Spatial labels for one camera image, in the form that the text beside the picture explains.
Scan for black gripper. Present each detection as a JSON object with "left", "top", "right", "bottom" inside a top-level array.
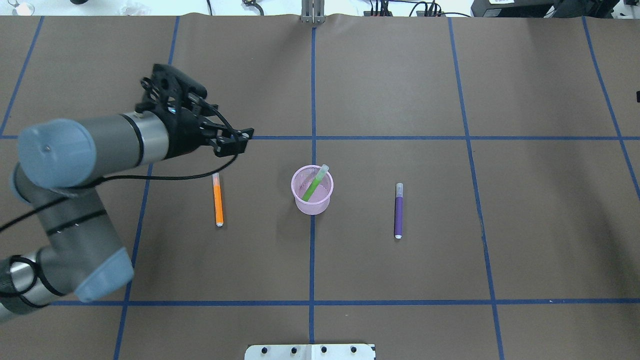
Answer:
[{"left": 135, "top": 63, "right": 255, "bottom": 161}]

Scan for orange highlighter pen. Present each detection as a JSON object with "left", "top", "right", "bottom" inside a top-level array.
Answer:
[{"left": 212, "top": 173, "right": 224, "bottom": 227}]

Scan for green highlighter pen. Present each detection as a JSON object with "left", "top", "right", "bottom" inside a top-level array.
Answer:
[{"left": 301, "top": 164, "right": 329, "bottom": 202}]

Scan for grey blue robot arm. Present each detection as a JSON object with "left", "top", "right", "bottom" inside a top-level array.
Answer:
[{"left": 1, "top": 63, "right": 255, "bottom": 322}]

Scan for aluminium frame post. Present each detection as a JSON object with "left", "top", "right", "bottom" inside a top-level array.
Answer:
[{"left": 300, "top": 0, "right": 326, "bottom": 25}]

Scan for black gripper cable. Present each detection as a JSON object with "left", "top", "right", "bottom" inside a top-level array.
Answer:
[{"left": 0, "top": 100, "right": 240, "bottom": 233}]

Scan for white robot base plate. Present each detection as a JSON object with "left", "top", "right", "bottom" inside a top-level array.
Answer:
[{"left": 244, "top": 343, "right": 377, "bottom": 360}]

